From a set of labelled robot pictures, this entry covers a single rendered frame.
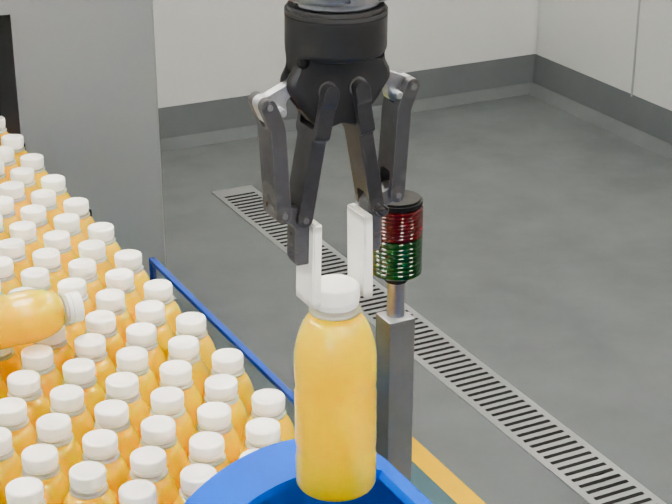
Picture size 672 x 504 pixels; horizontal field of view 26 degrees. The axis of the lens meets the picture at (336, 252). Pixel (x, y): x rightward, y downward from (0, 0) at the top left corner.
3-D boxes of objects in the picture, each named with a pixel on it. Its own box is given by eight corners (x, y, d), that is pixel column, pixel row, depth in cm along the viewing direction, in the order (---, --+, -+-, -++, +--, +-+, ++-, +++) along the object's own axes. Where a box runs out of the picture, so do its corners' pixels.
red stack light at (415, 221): (387, 247, 176) (387, 217, 175) (361, 230, 182) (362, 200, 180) (432, 238, 179) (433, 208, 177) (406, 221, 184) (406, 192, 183)
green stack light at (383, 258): (386, 285, 178) (387, 248, 176) (361, 266, 183) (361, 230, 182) (431, 275, 181) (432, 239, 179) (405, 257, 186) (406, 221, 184)
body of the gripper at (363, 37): (306, 16, 100) (306, 144, 104) (413, 3, 104) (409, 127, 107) (260, -6, 106) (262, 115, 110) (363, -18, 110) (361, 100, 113)
